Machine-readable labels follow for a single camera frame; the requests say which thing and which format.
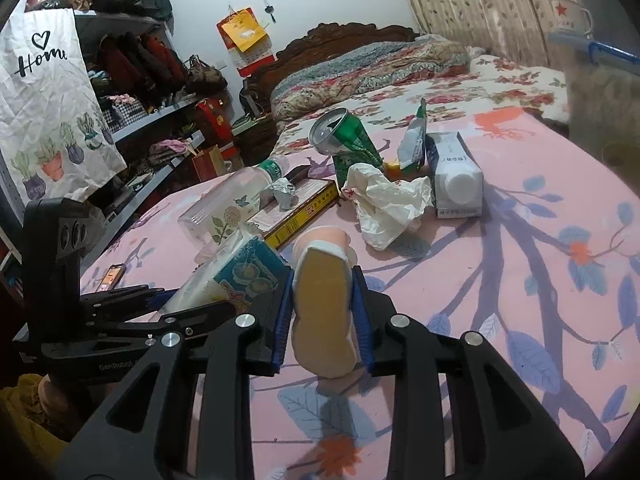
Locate red gift bag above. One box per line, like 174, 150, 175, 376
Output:
195, 99, 233, 148

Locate teal printed paper packet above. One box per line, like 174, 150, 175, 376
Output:
162, 234, 293, 318

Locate white floral bed sheet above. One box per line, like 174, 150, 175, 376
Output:
277, 55, 568, 161

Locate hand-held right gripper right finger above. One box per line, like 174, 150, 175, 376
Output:
351, 266, 586, 480

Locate yellow brown cardboard box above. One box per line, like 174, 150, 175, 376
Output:
245, 178, 337, 251

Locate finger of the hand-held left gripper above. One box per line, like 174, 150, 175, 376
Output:
80, 284, 173, 313
95, 300, 237, 346

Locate person's left forearm yellow sleeve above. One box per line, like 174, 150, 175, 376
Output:
0, 372, 68, 461

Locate white plant-print cloth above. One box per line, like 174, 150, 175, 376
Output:
0, 7, 128, 206

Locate smartphone in brown case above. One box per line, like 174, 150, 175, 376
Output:
94, 262, 127, 293

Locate white milk carton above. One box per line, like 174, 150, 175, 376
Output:
425, 131, 485, 219

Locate floral patchwork quilt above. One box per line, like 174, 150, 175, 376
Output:
270, 35, 473, 121

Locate white plastic bag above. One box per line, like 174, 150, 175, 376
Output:
341, 162, 433, 252

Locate carved wooden headboard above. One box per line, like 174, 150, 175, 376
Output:
247, 24, 421, 111

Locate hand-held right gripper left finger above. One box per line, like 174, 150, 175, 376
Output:
57, 266, 296, 480

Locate yellow sponge-like object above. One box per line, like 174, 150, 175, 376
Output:
291, 225, 360, 380

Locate silver foil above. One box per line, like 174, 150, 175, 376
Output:
260, 178, 297, 211

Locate brown handbag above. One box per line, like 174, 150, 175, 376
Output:
185, 55, 228, 93

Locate beige leaf-print curtain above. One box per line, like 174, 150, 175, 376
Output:
390, 0, 566, 68

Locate small clear bottle green label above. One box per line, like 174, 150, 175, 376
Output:
257, 154, 291, 181

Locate crushed green drink can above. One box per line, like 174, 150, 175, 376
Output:
308, 108, 386, 186

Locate clear floral plastic jar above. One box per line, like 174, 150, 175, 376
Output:
178, 166, 281, 261

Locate red yellow wall calendar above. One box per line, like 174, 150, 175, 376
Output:
216, 7, 276, 78

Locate dark and red clothes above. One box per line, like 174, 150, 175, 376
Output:
97, 32, 188, 96

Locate pink clothes bundle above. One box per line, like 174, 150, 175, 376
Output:
150, 137, 193, 158

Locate clear storage box blue lid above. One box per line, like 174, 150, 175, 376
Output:
547, 30, 640, 201

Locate grey metal shelf rack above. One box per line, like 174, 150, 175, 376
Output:
70, 10, 236, 261

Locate white enamel mug red star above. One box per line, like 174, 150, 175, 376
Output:
550, 0, 593, 36

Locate brown paper bag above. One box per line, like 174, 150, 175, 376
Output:
192, 145, 226, 178

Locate green white wrapper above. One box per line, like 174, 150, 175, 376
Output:
396, 97, 429, 168

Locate person's left hand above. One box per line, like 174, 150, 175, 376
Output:
40, 377, 101, 431

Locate houndstooth bag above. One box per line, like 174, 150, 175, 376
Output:
107, 97, 146, 131

